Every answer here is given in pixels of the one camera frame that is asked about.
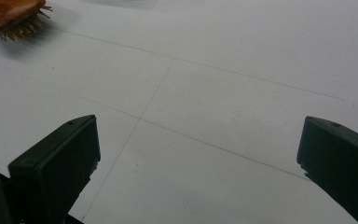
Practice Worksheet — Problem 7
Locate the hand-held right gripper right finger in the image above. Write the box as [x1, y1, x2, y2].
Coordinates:
[296, 116, 358, 224]

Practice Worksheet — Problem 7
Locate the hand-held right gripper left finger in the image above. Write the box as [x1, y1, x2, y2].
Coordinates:
[7, 114, 102, 224]

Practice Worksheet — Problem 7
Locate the wooden paddle hairbrush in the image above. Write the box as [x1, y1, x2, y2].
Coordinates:
[0, 0, 54, 42]

